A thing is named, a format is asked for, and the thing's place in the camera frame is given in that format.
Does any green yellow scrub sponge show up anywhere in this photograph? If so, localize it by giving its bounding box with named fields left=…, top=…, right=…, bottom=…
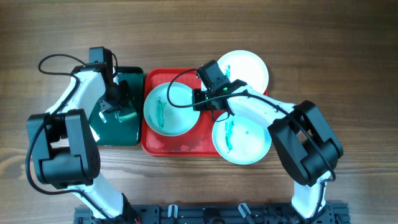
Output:
left=120, top=110, right=137, bottom=123

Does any pale blue plate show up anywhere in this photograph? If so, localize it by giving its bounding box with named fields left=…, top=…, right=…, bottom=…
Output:
left=211, top=112, right=272, bottom=165
left=144, top=82, right=200, bottom=136

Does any white plate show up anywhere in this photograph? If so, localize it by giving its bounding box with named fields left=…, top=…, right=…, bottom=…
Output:
left=216, top=50, right=269, bottom=96

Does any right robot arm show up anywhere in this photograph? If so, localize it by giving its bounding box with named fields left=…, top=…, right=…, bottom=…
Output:
left=193, top=60, right=343, bottom=222

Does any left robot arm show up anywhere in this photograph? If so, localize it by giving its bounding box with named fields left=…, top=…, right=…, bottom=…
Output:
left=25, top=47, right=140, bottom=223

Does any dark green tray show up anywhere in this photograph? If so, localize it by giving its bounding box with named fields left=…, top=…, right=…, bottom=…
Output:
left=89, top=67, right=145, bottom=146

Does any red plastic tray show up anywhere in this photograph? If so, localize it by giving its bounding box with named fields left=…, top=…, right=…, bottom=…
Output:
left=141, top=68, right=222, bottom=157

